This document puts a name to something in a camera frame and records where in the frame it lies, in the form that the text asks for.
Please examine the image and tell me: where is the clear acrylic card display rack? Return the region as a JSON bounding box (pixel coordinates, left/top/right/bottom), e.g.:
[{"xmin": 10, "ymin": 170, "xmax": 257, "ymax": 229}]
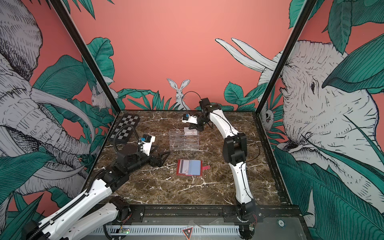
[{"xmin": 169, "ymin": 129, "xmax": 200, "ymax": 151}]

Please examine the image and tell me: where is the red leather card holder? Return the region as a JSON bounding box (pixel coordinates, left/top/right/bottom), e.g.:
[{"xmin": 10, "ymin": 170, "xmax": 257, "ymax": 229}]
[{"xmin": 176, "ymin": 160, "xmax": 211, "ymax": 177}]

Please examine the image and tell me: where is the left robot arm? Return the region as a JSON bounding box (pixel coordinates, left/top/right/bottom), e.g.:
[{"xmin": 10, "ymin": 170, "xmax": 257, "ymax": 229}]
[{"xmin": 21, "ymin": 125, "xmax": 170, "ymax": 240}]

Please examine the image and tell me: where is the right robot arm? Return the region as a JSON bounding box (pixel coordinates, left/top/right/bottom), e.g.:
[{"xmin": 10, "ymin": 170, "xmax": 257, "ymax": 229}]
[{"xmin": 198, "ymin": 98, "xmax": 256, "ymax": 222}]

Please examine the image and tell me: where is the magnetic stripe card in holder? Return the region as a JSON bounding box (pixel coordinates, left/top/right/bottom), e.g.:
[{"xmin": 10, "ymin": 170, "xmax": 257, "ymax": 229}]
[{"xmin": 177, "ymin": 160, "xmax": 190, "ymax": 175}]

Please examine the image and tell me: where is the folded black chess board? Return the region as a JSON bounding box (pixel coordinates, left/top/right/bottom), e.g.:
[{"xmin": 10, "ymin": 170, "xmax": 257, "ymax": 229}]
[{"xmin": 109, "ymin": 113, "xmax": 140, "ymax": 144}]

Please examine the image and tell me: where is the red warning triangle sticker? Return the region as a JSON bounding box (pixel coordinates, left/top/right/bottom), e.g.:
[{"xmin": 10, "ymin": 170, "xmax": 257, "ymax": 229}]
[{"xmin": 182, "ymin": 227, "xmax": 194, "ymax": 240}]

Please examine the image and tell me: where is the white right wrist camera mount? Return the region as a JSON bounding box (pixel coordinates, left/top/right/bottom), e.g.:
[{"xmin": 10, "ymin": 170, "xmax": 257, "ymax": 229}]
[{"xmin": 182, "ymin": 114, "xmax": 198, "ymax": 125}]

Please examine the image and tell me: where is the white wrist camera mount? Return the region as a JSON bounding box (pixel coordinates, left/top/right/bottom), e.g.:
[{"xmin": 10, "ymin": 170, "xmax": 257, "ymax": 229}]
[
  {"xmin": 139, "ymin": 134, "xmax": 156, "ymax": 156},
  {"xmin": 182, "ymin": 114, "xmax": 198, "ymax": 125}
]

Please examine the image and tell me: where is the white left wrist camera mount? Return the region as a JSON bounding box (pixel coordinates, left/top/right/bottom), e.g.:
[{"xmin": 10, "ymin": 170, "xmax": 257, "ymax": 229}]
[{"xmin": 139, "ymin": 134, "xmax": 156, "ymax": 156}]

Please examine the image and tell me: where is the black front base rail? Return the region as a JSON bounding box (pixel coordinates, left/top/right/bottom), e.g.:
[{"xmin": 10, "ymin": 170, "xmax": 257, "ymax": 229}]
[{"xmin": 122, "ymin": 204, "xmax": 305, "ymax": 225}]

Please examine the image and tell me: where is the black corner frame post right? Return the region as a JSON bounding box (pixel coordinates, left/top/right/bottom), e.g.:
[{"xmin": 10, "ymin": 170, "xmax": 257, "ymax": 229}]
[{"xmin": 255, "ymin": 0, "xmax": 317, "ymax": 116}]

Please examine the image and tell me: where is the black corner frame post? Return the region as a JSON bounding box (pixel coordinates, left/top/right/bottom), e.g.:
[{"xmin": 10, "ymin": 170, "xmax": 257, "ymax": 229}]
[
  {"xmin": 255, "ymin": 0, "xmax": 317, "ymax": 116},
  {"xmin": 50, "ymin": 0, "xmax": 121, "ymax": 114}
]

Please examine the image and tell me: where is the black corner frame post left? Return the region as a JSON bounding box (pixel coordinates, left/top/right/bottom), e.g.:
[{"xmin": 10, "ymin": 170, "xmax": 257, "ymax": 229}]
[{"xmin": 50, "ymin": 0, "xmax": 121, "ymax": 114}]

